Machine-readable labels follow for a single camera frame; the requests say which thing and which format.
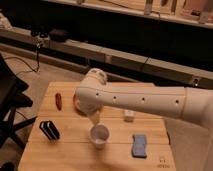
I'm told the red sausage toy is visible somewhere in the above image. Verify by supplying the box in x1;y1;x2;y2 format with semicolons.
55;93;62;110

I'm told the black cable on floor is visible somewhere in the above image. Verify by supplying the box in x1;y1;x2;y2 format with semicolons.
3;41;43;76

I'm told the black office chair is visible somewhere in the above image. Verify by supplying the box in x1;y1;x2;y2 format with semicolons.
0;53;35;149

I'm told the white plastic bottle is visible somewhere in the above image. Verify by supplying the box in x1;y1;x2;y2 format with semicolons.
124;110;134;122

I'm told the black and white eraser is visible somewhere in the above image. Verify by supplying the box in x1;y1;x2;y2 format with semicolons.
39;120;60;140

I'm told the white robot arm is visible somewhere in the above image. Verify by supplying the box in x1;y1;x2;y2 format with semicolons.
75;68;213;171

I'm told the black power adapter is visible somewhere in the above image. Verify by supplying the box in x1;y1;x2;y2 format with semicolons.
49;29;68;42

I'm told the orange round plate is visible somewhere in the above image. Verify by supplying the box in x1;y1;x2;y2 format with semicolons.
73;95;87;117

